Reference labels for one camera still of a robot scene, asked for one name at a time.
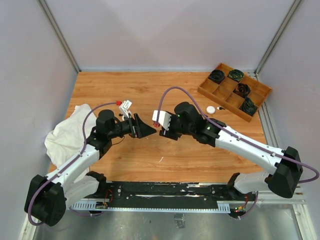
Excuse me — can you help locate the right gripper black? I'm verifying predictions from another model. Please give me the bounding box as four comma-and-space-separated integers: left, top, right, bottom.
159, 113, 194, 140

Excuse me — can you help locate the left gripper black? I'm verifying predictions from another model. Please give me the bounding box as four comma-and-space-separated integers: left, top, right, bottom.
108, 113, 157, 139

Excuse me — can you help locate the white charging case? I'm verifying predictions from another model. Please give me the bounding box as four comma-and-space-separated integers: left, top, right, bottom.
206, 105, 216, 115

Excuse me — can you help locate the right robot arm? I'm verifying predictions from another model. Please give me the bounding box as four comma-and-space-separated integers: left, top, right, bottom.
152, 102, 303, 200

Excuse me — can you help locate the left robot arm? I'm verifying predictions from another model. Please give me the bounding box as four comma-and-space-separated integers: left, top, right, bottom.
24, 109, 157, 227

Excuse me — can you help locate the dark swirl cup far left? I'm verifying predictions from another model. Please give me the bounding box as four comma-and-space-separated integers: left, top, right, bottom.
208, 69, 225, 84

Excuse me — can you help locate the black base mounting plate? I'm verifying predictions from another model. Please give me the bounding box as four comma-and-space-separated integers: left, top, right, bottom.
94, 181, 256, 207

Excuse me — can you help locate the blue green swirl cup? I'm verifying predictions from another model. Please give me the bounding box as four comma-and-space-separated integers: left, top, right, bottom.
239, 97, 258, 116

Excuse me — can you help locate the wooden compartment tray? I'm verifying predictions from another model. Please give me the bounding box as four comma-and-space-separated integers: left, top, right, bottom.
197, 63, 272, 122

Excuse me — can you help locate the white cloth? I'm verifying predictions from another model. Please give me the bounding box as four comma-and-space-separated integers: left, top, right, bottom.
44, 103, 97, 168

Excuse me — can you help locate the dark red swirl cup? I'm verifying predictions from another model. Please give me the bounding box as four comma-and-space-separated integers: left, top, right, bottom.
233, 83, 251, 98

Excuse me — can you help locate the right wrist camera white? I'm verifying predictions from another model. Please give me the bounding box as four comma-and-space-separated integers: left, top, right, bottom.
152, 110, 172, 131

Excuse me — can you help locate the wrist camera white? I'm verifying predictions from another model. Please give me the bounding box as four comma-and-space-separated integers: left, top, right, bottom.
118, 99, 132, 118
152, 110, 172, 131

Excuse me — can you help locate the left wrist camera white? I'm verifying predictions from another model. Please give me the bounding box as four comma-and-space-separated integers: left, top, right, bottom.
118, 99, 132, 118

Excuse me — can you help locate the slotted cable duct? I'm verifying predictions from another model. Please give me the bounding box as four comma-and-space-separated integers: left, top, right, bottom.
70, 200, 231, 214

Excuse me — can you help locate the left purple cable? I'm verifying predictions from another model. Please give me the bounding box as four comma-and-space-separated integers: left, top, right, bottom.
26, 100, 122, 227

